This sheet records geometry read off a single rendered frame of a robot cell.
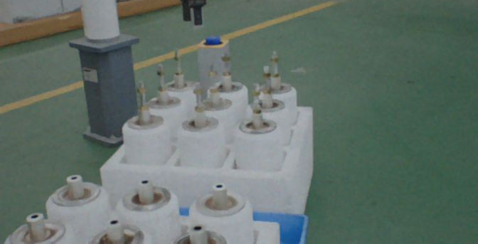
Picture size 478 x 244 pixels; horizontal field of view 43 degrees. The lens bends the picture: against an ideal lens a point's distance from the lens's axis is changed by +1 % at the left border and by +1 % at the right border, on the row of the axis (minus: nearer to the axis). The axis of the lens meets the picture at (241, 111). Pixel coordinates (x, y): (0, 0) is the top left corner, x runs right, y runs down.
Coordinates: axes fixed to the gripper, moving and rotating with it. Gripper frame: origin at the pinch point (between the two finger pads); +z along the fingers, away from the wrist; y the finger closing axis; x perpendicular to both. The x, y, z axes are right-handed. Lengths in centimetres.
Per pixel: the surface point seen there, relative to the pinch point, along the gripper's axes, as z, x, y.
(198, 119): 20.3, -0.7, 0.9
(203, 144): 24.1, -1.0, 4.7
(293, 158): 29.0, 16.4, 8.9
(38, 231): 20.7, -32.0, 31.7
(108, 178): 31.1, -19.3, -2.5
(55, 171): 47, -30, -46
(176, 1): 45, 55, -265
